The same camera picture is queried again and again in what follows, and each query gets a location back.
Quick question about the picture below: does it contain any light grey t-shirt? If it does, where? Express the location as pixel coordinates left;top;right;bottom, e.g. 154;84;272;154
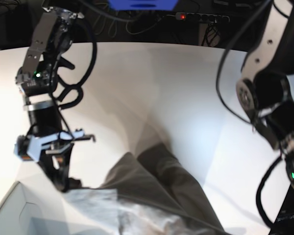
63;144;225;235

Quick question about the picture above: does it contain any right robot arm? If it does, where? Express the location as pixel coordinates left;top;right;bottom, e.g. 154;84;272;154
14;0;98;192

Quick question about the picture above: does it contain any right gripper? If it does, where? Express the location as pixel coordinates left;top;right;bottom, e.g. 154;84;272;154
26;129;96;192

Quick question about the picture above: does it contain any white cardboard box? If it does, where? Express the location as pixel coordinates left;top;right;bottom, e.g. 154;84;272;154
0;182;70;235

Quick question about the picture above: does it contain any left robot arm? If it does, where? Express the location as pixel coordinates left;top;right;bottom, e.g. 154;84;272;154
216;0;294;229

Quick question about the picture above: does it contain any blue box at top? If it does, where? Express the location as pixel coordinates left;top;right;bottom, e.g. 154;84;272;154
108;0;178;11

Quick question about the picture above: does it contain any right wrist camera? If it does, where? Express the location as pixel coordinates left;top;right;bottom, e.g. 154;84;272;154
14;136;34;162

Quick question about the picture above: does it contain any black power strip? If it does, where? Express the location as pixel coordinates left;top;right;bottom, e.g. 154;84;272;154
168;12;230;24

